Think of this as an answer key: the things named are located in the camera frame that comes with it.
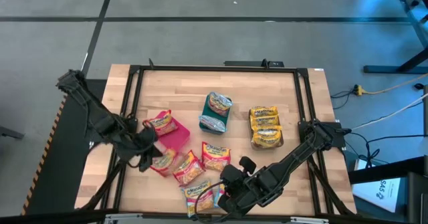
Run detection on pink plastic bin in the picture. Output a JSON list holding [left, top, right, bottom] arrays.
[[144, 109, 191, 153]]

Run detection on black stand frame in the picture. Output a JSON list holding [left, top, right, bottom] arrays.
[[334, 0, 428, 75]]

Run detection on white paper sign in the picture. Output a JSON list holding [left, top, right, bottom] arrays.
[[350, 158, 407, 214]]

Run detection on black bracket bar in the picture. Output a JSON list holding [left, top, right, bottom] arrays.
[[223, 60, 286, 68]]

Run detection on black desk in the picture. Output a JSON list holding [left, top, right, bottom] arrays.
[[347, 155, 428, 224]]

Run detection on white floor cable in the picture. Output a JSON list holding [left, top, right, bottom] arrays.
[[350, 93, 428, 131]]

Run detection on yellow Maruchan noodle pack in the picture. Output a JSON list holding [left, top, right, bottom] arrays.
[[249, 105, 280, 118], [250, 125, 284, 138], [251, 133, 284, 148], [249, 114, 280, 127]]

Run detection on yellow extension cord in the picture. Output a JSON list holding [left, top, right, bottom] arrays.
[[352, 72, 428, 97]]

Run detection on blue plastic bin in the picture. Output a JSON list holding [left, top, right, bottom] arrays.
[[198, 95, 233, 135]]

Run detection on dark translucent plastic bin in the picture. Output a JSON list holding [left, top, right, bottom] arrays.
[[247, 105, 285, 150]]

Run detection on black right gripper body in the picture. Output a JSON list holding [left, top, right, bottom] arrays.
[[233, 170, 272, 215]]

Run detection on black rig crossbar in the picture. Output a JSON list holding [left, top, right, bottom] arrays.
[[0, 209, 428, 224]]

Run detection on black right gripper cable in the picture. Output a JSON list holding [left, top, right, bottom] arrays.
[[193, 180, 235, 224]]

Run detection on dark floor stand foot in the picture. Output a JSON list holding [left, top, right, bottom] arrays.
[[0, 125, 25, 140]]

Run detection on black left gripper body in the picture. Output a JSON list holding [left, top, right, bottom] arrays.
[[132, 127, 163, 160]]

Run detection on red Maruchan noodle pack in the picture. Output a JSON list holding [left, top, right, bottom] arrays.
[[172, 150, 205, 187], [149, 147, 179, 178], [201, 141, 231, 172], [142, 109, 179, 137]]

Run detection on black floor mat hazard stripe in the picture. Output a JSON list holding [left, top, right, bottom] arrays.
[[20, 78, 108, 216]]

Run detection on black floor cable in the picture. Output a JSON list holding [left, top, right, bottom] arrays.
[[330, 90, 428, 166]]

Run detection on black aluminium table frame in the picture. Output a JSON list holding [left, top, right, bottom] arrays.
[[75, 58, 358, 218]]

